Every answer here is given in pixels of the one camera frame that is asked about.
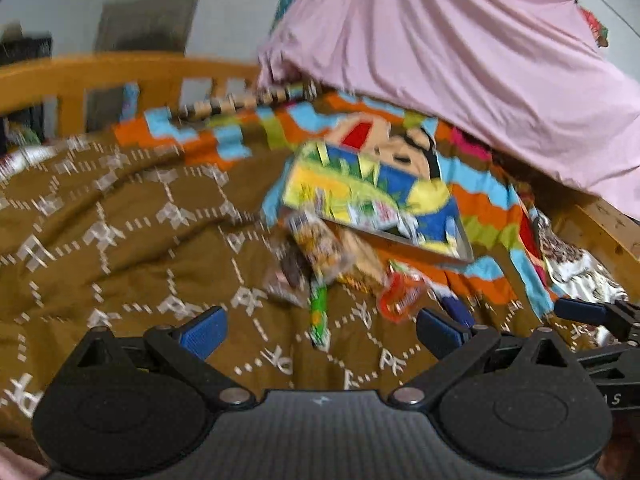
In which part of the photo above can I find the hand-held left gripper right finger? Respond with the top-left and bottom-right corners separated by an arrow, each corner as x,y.
392,308 -> 576,407

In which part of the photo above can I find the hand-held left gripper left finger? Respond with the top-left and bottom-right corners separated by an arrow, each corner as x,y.
70,306 -> 256,408

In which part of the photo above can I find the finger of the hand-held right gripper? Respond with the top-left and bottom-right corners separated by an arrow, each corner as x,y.
555,297 -> 640,343

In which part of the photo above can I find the red orange snack packet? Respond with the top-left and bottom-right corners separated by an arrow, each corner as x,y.
377,260 -> 431,323

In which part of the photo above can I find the clear chocolate bar packet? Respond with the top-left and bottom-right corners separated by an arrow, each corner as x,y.
262,247 -> 313,308

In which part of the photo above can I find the green snack packet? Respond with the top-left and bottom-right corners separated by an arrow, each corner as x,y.
307,280 -> 331,351

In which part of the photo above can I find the clear nut mix packet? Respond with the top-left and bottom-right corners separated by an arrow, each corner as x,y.
285,210 -> 356,283

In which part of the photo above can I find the colourful printed box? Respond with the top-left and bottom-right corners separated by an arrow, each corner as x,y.
280,142 -> 476,266

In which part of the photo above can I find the brown colourful printed blanket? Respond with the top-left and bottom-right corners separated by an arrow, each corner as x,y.
0,87 -> 601,441

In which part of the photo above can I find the white red snack packet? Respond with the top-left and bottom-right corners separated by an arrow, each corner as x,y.
347,200 -> 406,233

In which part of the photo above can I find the colourful patterned cloth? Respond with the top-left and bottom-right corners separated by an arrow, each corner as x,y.
576,6 -> 611,49
271,0 -> 312,33

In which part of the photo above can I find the pink bed sheet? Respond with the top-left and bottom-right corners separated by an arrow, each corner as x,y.
257,0 -> 640,221

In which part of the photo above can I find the grey door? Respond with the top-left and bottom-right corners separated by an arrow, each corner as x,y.
85,0 -> 201,131

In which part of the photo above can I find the dark shelf unit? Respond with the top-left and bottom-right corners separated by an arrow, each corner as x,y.
0,25 -> 53,156

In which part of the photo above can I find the striped fabric strap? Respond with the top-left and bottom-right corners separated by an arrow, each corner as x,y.
175,82 -> 318,121

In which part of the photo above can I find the wooden bed frame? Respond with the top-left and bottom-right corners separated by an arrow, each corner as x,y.
0,55 -> 640,291

